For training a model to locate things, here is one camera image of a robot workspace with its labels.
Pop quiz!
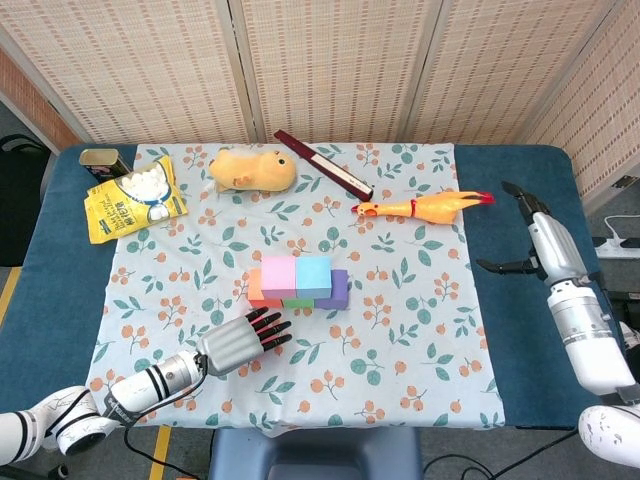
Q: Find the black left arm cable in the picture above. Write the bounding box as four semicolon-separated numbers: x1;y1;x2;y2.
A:
122;352;211;480

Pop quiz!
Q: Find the blue felt table cover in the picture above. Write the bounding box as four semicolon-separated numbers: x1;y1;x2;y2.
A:
0;143;621;432

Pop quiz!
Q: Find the orange foam cube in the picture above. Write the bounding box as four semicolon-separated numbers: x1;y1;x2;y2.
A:
247;268;285;310

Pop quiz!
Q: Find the white power strip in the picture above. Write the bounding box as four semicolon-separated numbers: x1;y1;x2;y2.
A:
592;234;640;259

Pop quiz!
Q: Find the light blue foam cube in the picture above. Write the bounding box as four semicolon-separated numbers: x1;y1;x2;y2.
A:
295;256;333;300

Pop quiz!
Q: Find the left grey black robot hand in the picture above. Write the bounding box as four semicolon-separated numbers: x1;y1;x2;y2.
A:
195;306;294;377

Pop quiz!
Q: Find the black chair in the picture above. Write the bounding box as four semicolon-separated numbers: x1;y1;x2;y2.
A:
0;133;51;269

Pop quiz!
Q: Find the olive metal tin can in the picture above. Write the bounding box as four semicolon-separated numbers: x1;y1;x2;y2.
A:
78;148;135;182

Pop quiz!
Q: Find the black floor cable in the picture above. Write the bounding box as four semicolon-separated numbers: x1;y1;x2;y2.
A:
424;428;581;480

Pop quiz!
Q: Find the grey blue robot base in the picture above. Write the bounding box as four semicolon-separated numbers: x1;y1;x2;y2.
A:
207;427;424;480

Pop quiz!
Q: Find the dark red folded fan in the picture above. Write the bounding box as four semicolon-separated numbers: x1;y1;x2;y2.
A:
273;129;375;202

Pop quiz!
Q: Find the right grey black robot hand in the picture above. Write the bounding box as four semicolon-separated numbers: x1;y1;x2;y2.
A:
476;180;591;289

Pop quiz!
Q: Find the yellow plush animal toy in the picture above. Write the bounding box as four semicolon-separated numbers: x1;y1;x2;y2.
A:
208;147;297;194

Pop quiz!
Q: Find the yellow marshmallow snack bag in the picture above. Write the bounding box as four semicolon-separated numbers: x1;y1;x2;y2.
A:
83;154;190;246

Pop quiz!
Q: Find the floral print tablecloth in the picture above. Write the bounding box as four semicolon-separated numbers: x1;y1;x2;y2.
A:
78;142;506;431

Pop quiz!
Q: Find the yellow rubber chicken toy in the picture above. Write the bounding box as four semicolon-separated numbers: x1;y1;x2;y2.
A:
350;190;495;226

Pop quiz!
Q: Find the purple foam cube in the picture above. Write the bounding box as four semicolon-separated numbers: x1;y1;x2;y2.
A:
313;268;350;310

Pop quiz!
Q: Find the white charger cable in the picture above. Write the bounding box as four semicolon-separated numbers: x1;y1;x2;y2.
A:
603;214;640;242

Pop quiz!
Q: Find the light pink foam cube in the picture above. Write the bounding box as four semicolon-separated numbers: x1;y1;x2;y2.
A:
259;256;299;301

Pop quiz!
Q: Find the beige woven folding screen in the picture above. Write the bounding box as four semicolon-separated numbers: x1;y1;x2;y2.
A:
0;0;640;211

